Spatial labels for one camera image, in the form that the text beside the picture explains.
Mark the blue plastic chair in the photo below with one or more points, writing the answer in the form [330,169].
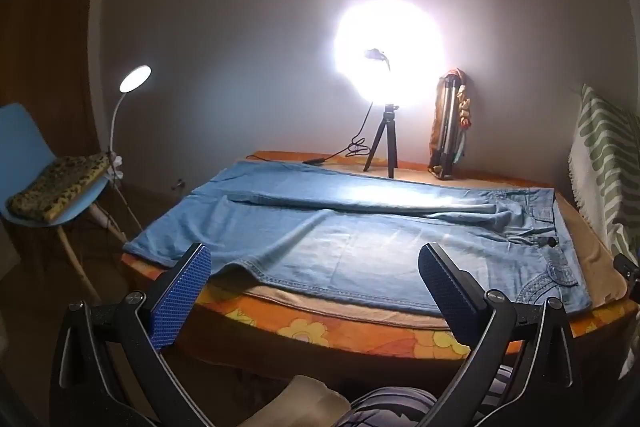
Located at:
[25,142]

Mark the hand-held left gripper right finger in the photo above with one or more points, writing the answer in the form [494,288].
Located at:
[450,297]

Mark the green white striped blanket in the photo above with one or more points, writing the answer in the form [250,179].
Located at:
[610,157]

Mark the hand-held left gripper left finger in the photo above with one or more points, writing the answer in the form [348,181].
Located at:
[182,297]

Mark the person's striped clothing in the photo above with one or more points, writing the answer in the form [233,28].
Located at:
[390,407]

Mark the small black tripod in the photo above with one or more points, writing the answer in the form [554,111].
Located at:
[387,132]

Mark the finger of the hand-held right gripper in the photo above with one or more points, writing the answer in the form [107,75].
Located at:
[629,274]

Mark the patterned orange cloth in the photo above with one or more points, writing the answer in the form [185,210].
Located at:
[464,107]

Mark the folded silver tripod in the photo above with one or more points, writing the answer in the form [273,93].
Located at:
[445,127]

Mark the beige cloth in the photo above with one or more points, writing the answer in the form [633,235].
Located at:
[305,402]

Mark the white gooseneck desk lamp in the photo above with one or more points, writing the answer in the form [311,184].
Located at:
[135,77]

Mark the orange floral tablecloth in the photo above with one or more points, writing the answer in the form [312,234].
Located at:
[300,332]

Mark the blue denim pants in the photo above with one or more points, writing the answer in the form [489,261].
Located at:
[350,247]

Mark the leopard print cushion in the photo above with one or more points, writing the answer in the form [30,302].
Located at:
[55,192]

